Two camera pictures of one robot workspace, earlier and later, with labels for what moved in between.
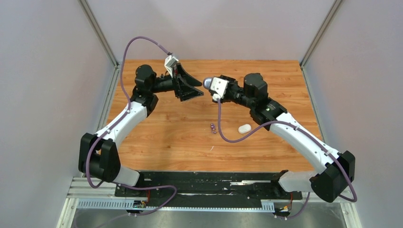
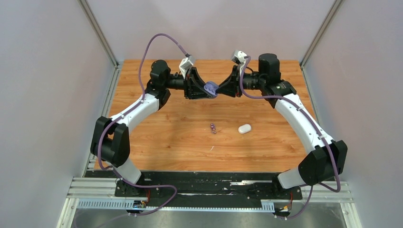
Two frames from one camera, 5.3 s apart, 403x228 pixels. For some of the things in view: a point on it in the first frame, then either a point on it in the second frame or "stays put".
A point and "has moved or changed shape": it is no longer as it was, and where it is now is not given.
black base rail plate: [175, 187] stays put
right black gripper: [233, 82] to [232, 86]
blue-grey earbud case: [206, 82] has moved or changed shape
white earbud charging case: [244, 128] stays put
